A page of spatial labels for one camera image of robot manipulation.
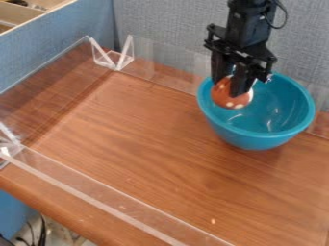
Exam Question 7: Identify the clear acrylic back barrier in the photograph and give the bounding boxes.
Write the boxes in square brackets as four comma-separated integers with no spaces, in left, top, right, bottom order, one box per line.
[93,37,329,137]

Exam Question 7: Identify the black cables below table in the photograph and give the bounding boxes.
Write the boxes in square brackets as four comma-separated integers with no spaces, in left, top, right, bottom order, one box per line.
[0,214,49,246]

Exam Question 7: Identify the clear acrylic left barrier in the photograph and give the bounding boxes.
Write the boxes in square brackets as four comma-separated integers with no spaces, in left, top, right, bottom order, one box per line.
[0,37,112,145]

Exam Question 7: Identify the clear acrylic barrier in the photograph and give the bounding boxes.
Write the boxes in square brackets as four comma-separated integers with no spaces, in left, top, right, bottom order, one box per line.
[93,37,329,137]
[0,37,112,145]
[0,142,234,246]

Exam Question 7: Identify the red white-stemmed toy mushroom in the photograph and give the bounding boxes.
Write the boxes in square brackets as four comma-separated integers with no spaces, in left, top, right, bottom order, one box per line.
[211,76,253,110]

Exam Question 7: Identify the clear acrylic front barrier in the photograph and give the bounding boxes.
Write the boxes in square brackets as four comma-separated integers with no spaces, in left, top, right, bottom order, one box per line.
[0,142,234,246]

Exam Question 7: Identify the blue plastic bowl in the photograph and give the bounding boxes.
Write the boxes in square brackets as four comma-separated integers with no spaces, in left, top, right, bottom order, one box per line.
[196,72,315,150]

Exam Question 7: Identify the wooden shelf unit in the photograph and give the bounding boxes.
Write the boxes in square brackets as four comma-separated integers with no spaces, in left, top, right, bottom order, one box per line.
[0,0,77,35]

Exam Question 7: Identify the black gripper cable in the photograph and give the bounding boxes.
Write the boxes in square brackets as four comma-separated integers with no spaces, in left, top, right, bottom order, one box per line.
[261,0,289,30]

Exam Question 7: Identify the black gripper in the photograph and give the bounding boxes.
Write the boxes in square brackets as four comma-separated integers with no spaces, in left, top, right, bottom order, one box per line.
[204,0,277,98]

